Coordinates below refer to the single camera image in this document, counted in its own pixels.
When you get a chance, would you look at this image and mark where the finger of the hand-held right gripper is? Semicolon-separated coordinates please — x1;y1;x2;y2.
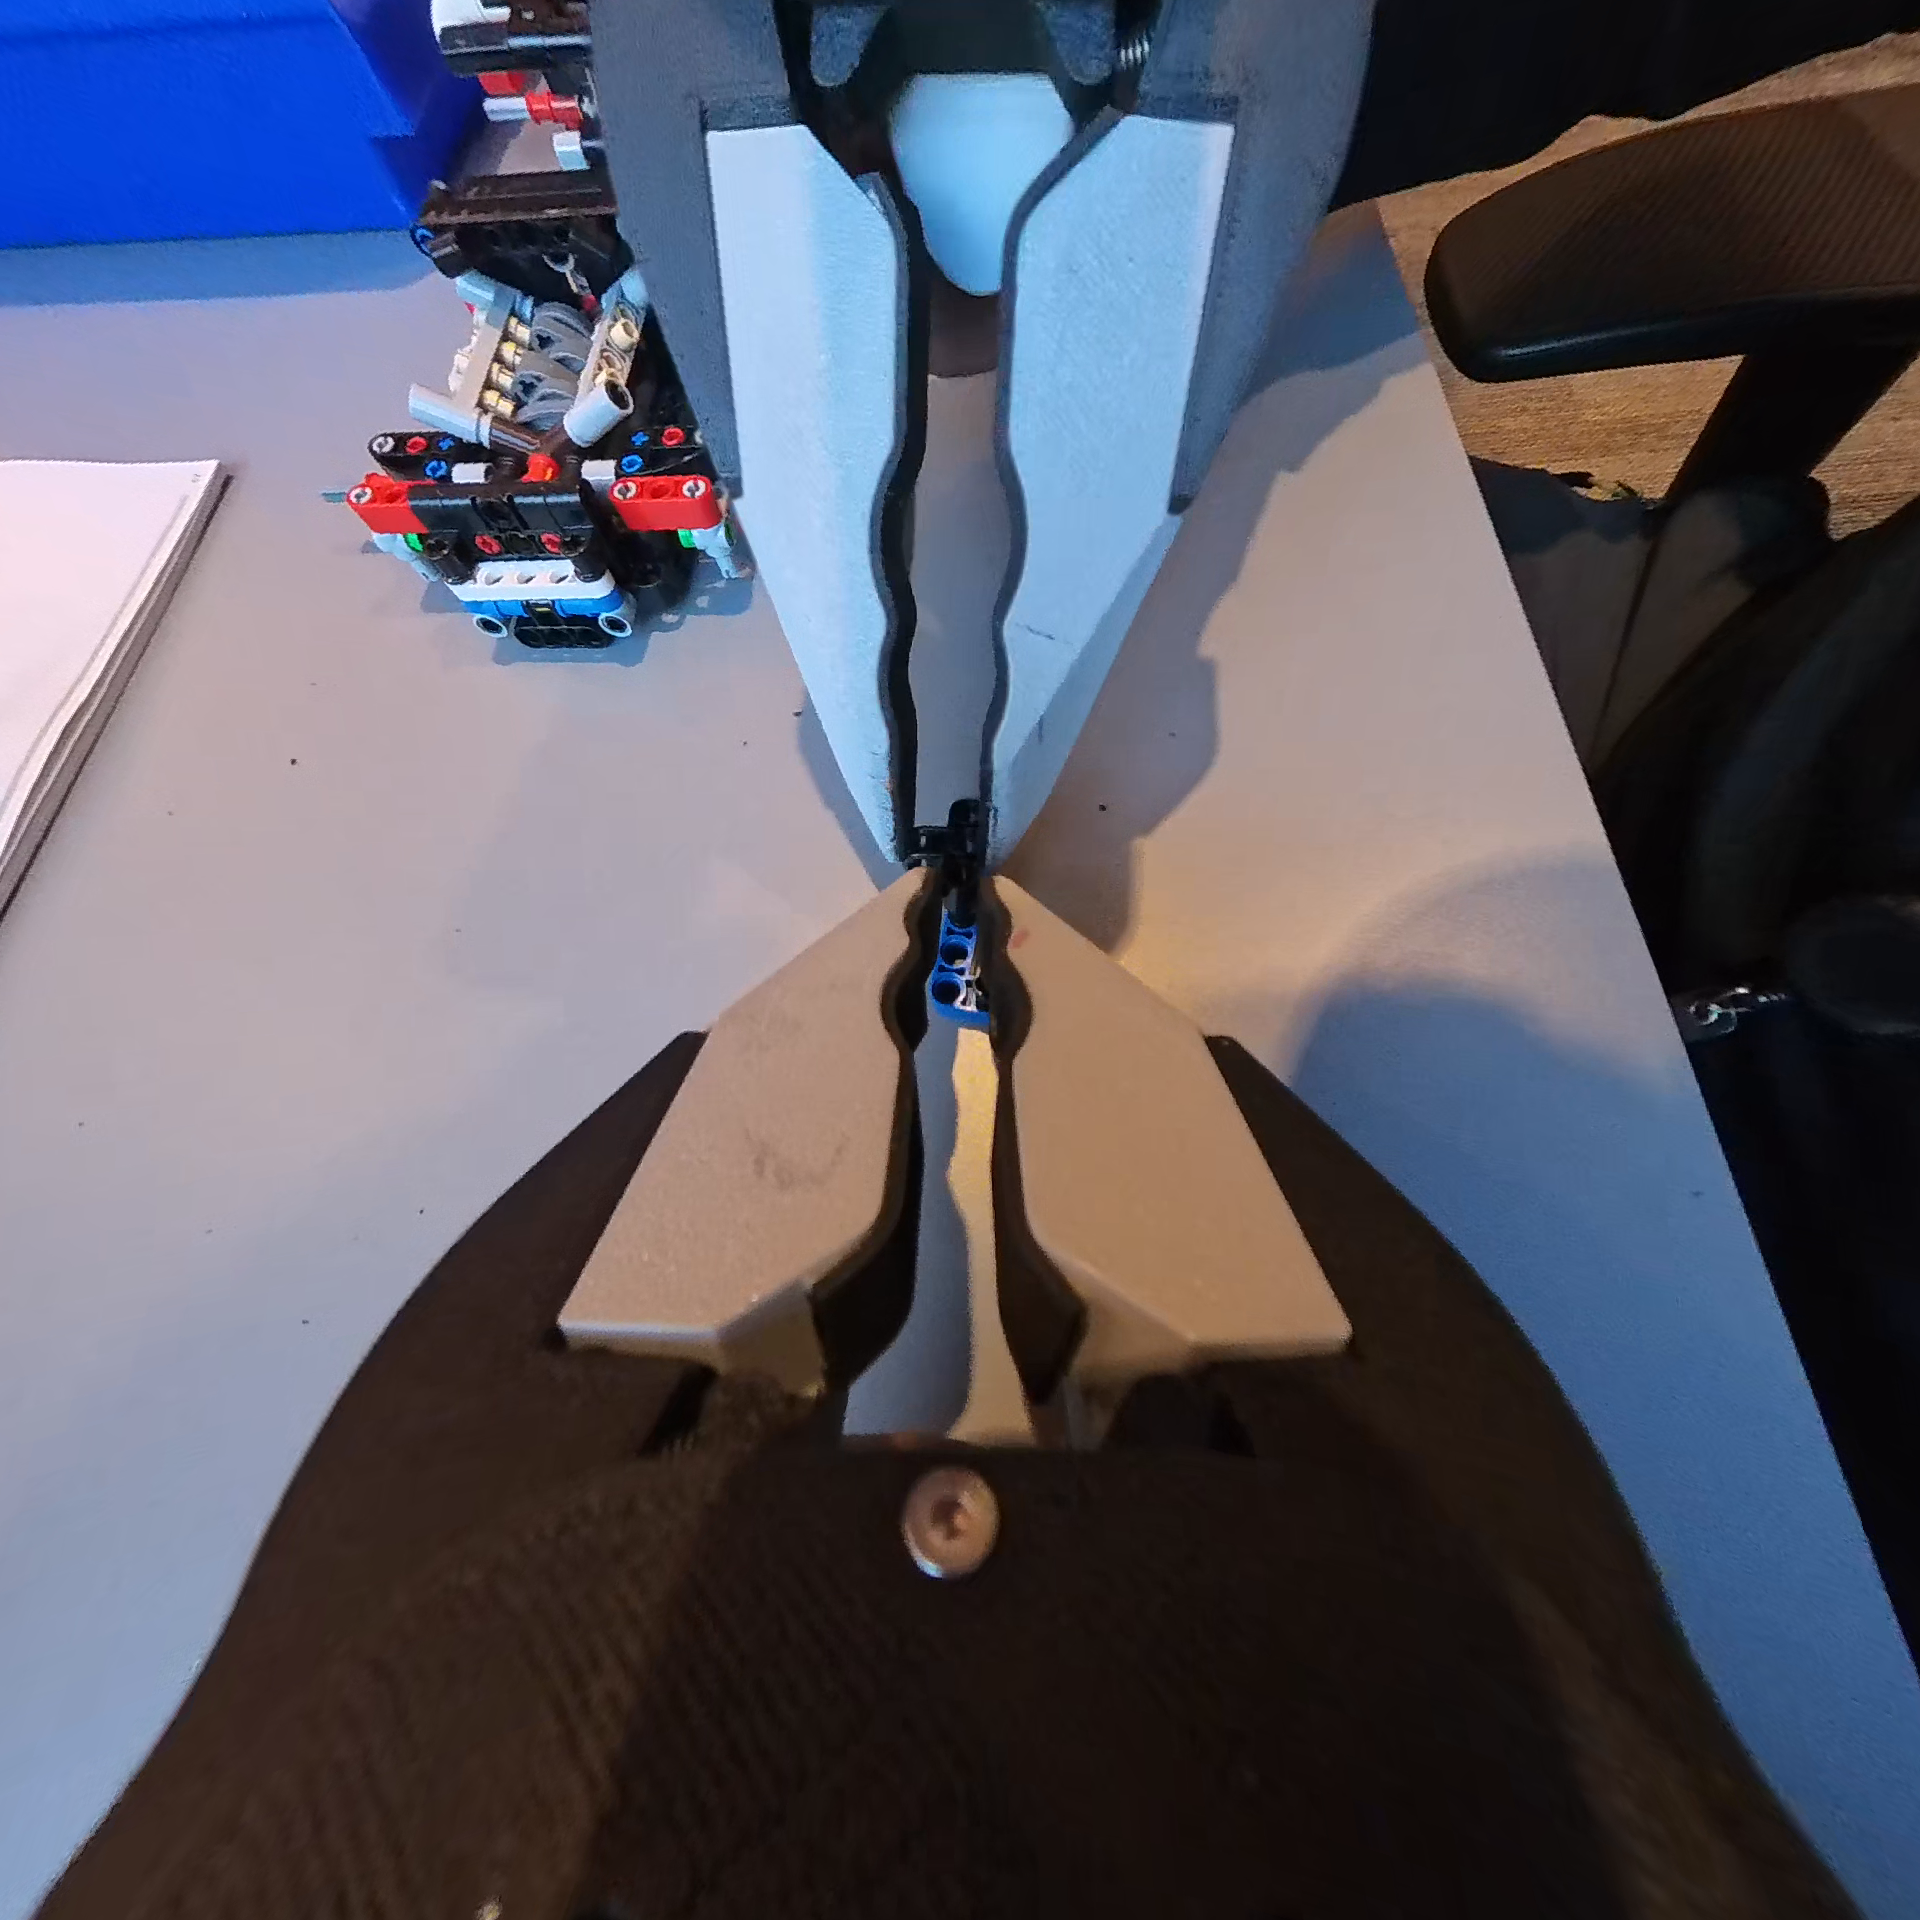
983;116;1240;841
702;127;922;864

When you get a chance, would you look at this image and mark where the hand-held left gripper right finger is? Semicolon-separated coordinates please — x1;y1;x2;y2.
983;877;1352;1407

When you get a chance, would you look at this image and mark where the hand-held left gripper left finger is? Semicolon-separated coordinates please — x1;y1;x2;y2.
556;874;924;1389

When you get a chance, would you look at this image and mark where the blue angled beam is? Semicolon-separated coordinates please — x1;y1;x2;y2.
924;898;999;1027

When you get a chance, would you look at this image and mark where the brick car chassis model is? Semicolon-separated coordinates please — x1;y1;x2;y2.
321;0;752;657

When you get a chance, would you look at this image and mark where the blue storage bin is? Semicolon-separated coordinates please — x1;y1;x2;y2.
0;0;487;249

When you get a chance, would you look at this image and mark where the black angled connector piece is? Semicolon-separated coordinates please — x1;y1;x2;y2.
908;801;996;902

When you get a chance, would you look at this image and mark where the black office chair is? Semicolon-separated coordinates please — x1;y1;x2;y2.
1425;74;1920;1035

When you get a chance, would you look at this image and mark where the building instruction booklet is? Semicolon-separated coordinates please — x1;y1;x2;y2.
0;457;232;915

